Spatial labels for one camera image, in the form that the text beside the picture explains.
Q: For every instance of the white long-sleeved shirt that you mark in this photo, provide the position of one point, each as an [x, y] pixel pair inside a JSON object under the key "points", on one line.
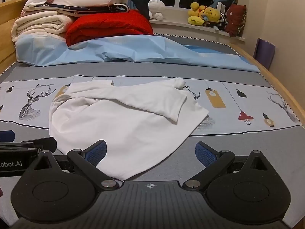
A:
{"points": [[114, 128]]}

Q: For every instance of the yellow plush toy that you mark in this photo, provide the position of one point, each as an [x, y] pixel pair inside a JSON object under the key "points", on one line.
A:
{"points": [[196, 14], [212, 13]]}

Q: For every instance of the cream folded blanket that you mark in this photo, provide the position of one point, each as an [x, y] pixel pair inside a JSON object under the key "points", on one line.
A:
{"points": [[38, 23]]}

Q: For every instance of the white folded bedding stack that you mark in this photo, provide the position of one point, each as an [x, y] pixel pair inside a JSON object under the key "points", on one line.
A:
{"points": [[95, 9]]}

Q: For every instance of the white plush toy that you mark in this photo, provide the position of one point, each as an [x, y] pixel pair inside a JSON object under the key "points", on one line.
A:
{"points": [[156, 9]]}

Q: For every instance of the purple bag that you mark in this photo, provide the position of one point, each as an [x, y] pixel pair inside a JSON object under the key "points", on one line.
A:
{"points": [[263, 52]]}

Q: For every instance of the light blue sheet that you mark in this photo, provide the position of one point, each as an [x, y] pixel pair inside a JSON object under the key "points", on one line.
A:
{"points": [[143, 50]]}

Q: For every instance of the white window sill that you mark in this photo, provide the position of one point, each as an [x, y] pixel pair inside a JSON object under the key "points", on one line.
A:
{"points": [[181, 27]]}

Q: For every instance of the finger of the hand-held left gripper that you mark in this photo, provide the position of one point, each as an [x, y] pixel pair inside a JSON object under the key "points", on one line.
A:
{"points": [[43, 145], [6, 136]]}

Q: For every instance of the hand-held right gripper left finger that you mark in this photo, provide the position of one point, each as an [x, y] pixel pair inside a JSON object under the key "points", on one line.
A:
{"points": [[98, 151]]}

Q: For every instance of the dark red pillow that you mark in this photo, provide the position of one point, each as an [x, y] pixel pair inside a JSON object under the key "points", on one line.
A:
{"points": [[234, 19]]}

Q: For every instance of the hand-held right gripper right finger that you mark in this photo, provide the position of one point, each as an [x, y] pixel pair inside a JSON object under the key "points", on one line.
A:
{"points": [[204, 153]]}

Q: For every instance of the red folded blanket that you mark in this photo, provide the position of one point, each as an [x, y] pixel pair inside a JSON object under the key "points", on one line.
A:
{"points": [[107, 26]]}

